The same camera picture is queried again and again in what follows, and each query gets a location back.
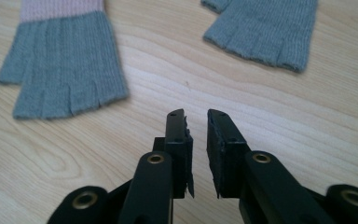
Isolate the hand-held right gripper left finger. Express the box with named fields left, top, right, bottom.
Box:
left=153, top=108, right=196, bottom=200

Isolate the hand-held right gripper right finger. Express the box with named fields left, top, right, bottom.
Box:
left=206, top=108, right=254, bottom=200

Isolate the grey fingerless knit glove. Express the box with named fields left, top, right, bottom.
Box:
left=0, top=0, right=131, bottom=120
left=200, top=0, right=319, bottom=74

